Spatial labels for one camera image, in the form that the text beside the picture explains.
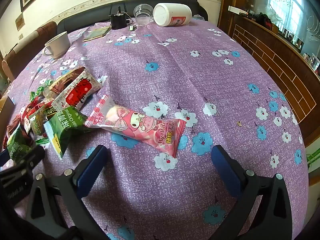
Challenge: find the purple floral tablecloth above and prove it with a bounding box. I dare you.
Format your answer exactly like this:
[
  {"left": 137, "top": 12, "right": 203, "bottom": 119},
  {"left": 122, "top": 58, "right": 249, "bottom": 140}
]
[{"left": 0, "top": 21, "right": 310, "bottom": 240}]

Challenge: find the small wall plaque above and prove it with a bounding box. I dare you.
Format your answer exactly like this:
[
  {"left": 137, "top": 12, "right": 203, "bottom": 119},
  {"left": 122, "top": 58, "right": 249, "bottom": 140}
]
[{"left": 15, "top": 15, "right": 25, "bottom": 32}]

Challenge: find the green white striped object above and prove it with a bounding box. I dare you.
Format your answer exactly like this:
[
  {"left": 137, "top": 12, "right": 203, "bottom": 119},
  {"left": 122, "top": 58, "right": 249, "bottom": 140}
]
[{"left": 304, "top": 144, "right": 320, "bottom": 174}]

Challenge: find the small black container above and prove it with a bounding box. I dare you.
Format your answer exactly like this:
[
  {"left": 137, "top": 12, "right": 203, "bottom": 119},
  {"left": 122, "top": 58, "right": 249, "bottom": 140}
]
[{"left": 109, "top": 5, "right": 132, "bottom": 30}]

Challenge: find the brown snack packet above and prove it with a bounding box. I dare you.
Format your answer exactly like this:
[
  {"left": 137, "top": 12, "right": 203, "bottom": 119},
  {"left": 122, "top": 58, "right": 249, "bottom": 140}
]
[{"left": 43, "top": 66, "right": 87, "bottom": 99}]

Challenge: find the clear plastic cup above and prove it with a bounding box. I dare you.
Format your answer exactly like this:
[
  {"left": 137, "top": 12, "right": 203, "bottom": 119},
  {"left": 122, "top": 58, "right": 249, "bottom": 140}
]
[{"left": 133, "top": 4, "right": 154, "bottom": 27}]

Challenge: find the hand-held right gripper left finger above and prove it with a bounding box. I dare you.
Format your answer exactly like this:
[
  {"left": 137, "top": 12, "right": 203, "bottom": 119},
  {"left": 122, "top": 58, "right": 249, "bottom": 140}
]
[{"left": 25, "top": 144, "right": 109, "bottom": 231}]

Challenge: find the green booklet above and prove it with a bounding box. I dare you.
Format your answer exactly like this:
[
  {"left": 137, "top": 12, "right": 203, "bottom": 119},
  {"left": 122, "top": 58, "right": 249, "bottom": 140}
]
[{"left": 82, "top": 26, "right": 112, "bottom": 42}]

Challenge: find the pink snack packet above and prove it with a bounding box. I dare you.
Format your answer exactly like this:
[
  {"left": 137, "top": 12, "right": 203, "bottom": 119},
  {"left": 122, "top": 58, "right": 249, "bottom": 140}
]
[{"left": 84, "top": 94, "right": 187, "bottom": 158}]

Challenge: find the black sofa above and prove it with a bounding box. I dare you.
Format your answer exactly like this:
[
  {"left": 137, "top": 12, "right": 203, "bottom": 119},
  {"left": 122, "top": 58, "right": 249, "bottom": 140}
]
[{"left": 57, "top": 0, "right": 208, "bottom": 32}]

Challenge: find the black bag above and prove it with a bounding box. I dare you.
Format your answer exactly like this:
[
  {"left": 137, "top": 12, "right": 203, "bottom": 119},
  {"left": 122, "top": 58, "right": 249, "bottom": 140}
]
[{"left": 254, "top": 13, "right": 273, "bottom": 28}]

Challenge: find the white plastic jar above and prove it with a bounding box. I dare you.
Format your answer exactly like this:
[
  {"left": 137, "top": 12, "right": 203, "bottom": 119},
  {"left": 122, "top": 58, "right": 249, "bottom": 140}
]
[{"left": 153, "top": 2, "right": 192, "bottom": 27}]

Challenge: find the tan cardboard box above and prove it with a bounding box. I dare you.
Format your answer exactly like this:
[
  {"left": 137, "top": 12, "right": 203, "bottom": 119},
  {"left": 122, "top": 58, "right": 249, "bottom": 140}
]
[{"left": 0, "top": 95, "right": 16, "bottom": 130}]

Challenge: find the white mug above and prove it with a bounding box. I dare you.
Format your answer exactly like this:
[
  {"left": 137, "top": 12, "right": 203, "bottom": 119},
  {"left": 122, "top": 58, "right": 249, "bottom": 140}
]
[{"left": 42, "top": 31, "right": 71, "bottom": 59}]

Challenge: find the large green snack packet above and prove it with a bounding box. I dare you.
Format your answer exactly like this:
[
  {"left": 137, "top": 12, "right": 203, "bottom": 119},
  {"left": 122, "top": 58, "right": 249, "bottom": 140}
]
[{"left": 43, "top": 106, "right": 92, "bottom": 160}]

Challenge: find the brown armchair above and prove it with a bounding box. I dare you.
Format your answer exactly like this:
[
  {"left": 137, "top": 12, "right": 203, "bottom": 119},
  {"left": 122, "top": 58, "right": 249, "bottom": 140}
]
[{"left": 2, "top": 21, "right": 57, "bottom": 80}]

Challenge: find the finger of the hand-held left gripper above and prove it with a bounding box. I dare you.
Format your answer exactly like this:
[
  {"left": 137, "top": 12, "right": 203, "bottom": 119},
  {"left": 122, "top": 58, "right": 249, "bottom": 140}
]
[
  {"left": 0, "top": 149, "right": 12, "bottom": 167},
  {"left": 0, "top": 145, "right": 46, "bottom": 174}
]

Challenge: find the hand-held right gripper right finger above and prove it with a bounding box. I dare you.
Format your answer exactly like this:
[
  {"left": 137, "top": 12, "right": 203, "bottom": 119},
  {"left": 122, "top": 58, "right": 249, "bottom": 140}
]
[{"left": 211, "top": 144, "right": 293, "bottom": 240}]

